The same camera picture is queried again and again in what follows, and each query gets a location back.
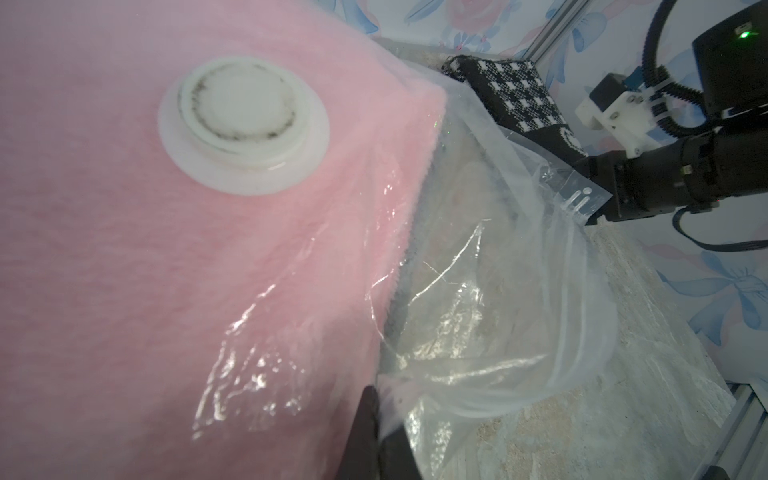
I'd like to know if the white round bag valve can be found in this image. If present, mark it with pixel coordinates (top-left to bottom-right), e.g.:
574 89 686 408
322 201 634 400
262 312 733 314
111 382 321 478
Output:
157 56 331 196

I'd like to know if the clear plastic vacuum bag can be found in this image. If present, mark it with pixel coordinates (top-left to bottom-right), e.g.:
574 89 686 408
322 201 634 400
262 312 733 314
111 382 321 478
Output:
0 0 739 480

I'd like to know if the pink fluffy blanket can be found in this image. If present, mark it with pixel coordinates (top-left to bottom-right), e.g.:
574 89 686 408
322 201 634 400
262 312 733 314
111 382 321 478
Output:
1 1 447 479

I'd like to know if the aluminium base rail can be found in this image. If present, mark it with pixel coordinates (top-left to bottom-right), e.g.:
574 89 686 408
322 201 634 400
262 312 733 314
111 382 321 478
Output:
691 377 768 480

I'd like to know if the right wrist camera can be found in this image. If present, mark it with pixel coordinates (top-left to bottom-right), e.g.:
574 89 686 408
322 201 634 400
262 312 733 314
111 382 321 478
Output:
575 73 661 159

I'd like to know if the right aluminium corner post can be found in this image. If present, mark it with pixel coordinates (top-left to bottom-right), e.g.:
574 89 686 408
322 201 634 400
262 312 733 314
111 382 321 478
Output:
522 0 592 63

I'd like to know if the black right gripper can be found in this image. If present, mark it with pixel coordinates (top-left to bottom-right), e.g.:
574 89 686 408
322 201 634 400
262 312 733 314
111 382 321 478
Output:
584 132 720 224

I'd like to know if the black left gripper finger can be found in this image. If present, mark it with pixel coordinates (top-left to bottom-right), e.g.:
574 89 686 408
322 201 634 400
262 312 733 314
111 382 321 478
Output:
335 385 422 480

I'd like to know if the black white patterned blanket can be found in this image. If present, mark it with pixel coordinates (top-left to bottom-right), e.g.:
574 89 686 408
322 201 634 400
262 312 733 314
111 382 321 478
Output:
441 55 589 176

